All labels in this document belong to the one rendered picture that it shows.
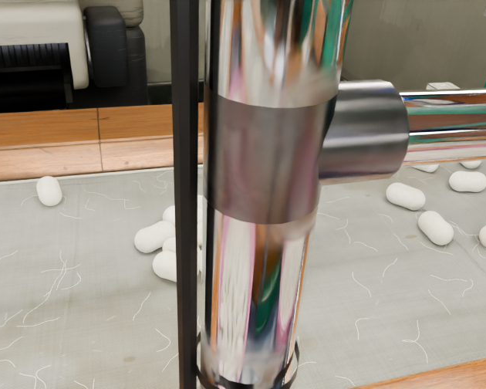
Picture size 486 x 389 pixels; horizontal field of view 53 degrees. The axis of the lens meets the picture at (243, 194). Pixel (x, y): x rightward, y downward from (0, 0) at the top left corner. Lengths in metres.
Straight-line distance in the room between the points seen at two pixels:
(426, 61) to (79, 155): 1.88
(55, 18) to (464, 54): 1.57
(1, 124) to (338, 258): 0.38
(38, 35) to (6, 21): 0.05
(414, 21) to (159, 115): 1.84
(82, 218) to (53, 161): 0.09
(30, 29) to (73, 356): 0.67
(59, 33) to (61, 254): 0.57
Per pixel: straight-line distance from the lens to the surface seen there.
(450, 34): 2.15
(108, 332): 0.35
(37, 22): 0.92
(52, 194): 0.46
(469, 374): 0.33
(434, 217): 0.46
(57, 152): 0.53
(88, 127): 0.56
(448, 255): 0.45
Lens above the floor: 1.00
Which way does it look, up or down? 33 degrees down
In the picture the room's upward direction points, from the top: 4 degrees clockwise
